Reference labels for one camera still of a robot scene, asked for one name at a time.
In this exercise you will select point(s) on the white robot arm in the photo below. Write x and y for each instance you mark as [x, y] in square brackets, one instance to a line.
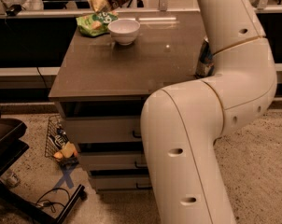
[180, 123]

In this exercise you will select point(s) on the white bowl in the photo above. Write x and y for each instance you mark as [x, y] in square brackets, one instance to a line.
[124, 31]

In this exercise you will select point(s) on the green chip bag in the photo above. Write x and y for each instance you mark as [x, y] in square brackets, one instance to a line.
[95, 24]

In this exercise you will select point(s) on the top grey drawer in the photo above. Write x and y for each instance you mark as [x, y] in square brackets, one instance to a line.
[103, 129]

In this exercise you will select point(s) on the grey drawer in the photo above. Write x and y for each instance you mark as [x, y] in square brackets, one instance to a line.
[114, 160]
[103, 129]
[119, 182]

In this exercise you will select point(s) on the grey drawer cabinet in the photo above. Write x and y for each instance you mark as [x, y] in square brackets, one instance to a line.
[101, 78]

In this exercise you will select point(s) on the middle grey drawer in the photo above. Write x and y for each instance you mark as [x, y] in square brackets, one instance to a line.
[114, 160]

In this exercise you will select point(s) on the blue silver energy drink can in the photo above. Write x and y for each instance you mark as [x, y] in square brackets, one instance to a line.
[205, 64]

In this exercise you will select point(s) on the bottom grey drawer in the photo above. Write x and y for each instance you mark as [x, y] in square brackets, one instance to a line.
[119, 182]

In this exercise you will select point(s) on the black device on ledge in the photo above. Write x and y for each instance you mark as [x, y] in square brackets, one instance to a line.
[13, 10]

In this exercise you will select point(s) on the wire basket with snacks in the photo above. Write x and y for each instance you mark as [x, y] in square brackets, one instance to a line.
[58, 147]

